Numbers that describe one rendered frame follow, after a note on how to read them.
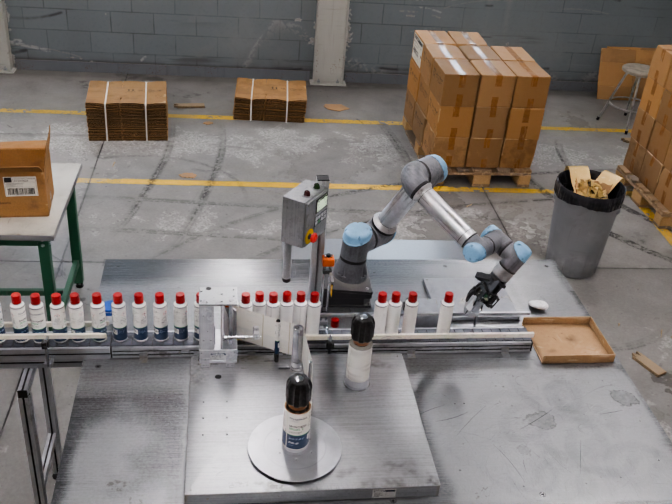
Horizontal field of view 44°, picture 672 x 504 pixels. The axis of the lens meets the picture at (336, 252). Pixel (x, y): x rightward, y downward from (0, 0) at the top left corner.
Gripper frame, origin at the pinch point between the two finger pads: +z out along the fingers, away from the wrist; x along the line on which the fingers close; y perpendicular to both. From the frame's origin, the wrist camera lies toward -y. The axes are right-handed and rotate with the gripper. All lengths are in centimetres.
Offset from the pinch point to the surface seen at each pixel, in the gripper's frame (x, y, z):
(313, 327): -49, 3, 35
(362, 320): -50, 30, 8
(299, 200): -83, -1, -7
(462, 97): 85, -310, -17
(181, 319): -95, 3, 56
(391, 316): -25.8, 2.6, 15.8
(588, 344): 55, 2, -13
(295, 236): -76, -1, 6
